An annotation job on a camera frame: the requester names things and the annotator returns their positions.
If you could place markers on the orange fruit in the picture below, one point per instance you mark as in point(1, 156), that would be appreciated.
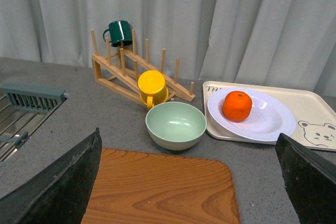
point(237, 106)

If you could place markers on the white round plate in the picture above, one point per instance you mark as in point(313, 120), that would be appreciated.
point(268, 117)

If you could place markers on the yellow mug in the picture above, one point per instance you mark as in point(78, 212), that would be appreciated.
point(153, 89)

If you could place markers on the light green bowl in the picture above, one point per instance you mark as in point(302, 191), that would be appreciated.
point(175, 126)

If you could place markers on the wooden dish rack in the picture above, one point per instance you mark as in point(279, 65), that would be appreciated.
point(119, 71)

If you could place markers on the dark green mug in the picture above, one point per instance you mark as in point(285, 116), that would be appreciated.
point(120, 33)

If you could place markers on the wooden cutting board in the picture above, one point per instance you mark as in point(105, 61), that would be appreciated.
point(138, 187)

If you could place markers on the grey-green sink drainer rack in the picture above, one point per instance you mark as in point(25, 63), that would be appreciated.
point(24, 108)

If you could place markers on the cream bear tray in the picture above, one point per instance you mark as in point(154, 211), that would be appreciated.
point(315, 119)

